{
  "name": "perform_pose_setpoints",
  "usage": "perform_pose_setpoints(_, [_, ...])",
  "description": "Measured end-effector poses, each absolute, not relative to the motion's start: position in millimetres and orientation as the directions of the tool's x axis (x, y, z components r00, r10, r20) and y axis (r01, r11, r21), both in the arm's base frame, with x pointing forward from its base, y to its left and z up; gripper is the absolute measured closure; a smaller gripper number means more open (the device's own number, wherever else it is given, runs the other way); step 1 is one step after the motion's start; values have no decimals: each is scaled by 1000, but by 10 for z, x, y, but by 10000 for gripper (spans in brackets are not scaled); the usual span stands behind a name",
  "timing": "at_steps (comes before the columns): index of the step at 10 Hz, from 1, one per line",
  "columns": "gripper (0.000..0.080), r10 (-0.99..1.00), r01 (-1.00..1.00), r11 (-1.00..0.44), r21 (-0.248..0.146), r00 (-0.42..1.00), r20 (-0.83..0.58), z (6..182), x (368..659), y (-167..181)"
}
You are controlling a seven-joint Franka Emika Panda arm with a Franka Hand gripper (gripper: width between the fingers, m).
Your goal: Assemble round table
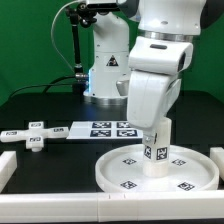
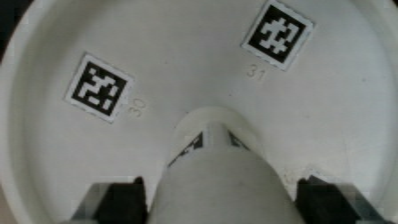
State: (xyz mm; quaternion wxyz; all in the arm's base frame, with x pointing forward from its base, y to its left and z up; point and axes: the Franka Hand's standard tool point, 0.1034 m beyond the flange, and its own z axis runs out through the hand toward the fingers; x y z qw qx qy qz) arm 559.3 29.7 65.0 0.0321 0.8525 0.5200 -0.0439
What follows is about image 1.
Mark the white left barrier block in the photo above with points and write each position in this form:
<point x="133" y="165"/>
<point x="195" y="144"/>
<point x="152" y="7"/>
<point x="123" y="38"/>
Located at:
<point x="8" y="164"/>

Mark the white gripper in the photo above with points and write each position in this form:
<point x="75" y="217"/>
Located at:
<point x="150" y="97"/>

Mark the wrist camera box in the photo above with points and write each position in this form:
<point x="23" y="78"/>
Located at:
<point x="160" y="56"/>

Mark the white right barrier block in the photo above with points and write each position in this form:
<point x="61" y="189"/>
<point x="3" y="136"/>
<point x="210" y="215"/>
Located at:
<point x="217" y="156"/>

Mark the white cross-shaped table base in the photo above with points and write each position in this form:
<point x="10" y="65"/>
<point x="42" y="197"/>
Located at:
<point x="35" y="135"/>

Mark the white barrier block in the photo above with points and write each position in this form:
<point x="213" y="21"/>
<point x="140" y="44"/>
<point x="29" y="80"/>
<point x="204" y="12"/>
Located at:
<point x="217" y="156"/>
<point x="8" y="164"/>

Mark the white front barrier rail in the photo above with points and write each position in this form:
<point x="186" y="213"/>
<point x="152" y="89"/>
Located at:
<point x="104" y="207"/>

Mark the white round table top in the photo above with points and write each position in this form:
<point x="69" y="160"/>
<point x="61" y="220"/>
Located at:
<point x="129" y="169"/>

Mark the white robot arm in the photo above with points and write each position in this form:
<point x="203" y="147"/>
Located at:
<point x="119" y="23"/>

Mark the black camera stand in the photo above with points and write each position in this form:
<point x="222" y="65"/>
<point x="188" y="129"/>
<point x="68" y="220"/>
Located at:
<point x="80" y="15"/>

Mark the white marker sheet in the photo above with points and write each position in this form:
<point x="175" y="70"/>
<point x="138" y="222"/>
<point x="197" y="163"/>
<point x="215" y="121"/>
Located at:
<point x="103" y="130"/>

